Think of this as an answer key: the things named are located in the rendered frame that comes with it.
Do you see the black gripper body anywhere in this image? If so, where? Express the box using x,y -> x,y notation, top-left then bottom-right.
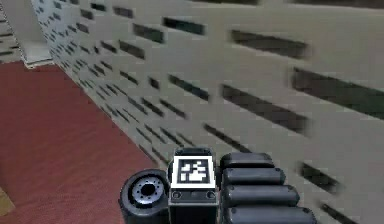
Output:
118,168 -> 172,224

